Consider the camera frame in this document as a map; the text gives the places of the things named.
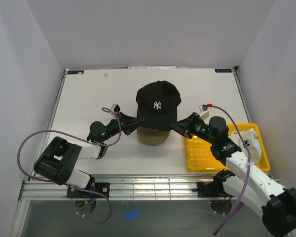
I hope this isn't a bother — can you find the left blue corner label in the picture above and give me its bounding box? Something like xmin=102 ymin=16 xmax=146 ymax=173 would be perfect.
xmin=67 ymin=70 xmax=84 ymax=75

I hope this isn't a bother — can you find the right blue corner label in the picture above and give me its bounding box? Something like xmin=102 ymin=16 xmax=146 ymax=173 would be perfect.
xmin=215 ymin=69 xmax=232 ymax=73

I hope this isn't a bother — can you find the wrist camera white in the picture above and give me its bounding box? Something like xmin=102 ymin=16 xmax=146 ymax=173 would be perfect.
xmin=110 ymin=104 xmax=120 ymax=117
xmin=199 ymin=104 xmax=211 ymax=120

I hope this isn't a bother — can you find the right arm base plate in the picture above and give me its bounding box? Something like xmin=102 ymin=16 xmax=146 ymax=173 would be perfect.
xmin=192 ymin=181 xmax=232 ymax=198

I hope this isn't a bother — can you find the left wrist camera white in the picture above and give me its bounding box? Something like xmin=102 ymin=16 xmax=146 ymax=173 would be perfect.
xmin=110 ymin=104 xmax=120 ymax=117

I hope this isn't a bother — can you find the white baseball cap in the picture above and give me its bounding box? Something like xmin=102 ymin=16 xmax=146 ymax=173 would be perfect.
xmin=230 ymin=128 xmax=262 ymax=164

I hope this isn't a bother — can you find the blue corner label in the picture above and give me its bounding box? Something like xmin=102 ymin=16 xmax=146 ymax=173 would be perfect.
xmin=67 ymin=70 xmax=84 ymax=75
xmin=215 ymin=69 xmax=232 ymax=73

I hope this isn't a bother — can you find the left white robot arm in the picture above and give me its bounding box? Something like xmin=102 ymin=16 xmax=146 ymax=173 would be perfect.
xmin=34 ymin=112 xmax=144 ymax=198

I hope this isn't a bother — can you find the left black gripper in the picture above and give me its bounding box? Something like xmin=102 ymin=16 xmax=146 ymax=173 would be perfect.
xmin=101 ymin=112 xmax=145 ymax=142

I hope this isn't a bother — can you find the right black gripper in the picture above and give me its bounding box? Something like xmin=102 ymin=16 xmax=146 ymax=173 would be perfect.
xmin=168 ymin=113 xmax=216 ymax=145

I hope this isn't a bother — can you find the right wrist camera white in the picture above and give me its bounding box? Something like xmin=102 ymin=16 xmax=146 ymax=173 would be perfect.
xmin=199 ymin=104 xmax=211 ymax=120

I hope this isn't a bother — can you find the black NY baseball cap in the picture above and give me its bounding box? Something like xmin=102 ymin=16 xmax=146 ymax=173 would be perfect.
xmin=136 ymin=80 xmax=182 ymax=131

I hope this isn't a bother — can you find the yellow plastic tray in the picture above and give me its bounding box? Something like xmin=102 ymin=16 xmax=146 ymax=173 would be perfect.
xmin=185 ymin=123 xmax=270 ymax=172

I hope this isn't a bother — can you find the beige baseball cap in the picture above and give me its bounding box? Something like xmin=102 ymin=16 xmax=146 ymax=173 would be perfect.
xmin=136 ymin=126 xmax=170 ymax=146

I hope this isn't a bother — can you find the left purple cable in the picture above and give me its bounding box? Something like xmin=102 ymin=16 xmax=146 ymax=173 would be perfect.
xmin=16 ymin=107 xmax=123 ymax=224

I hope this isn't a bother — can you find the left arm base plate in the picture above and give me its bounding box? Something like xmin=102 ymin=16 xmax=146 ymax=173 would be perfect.
xmin=66 ymin=182 xmax=110 ymax=198

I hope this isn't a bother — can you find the aluminium frame rail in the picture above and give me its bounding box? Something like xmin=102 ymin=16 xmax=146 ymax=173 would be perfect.
xmin=18 ymin=174 xmax=287 ymax=202

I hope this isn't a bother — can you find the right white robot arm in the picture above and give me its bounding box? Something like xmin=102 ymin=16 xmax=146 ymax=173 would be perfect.
xmin=170 ymin=113 xmax=296 ymax=237

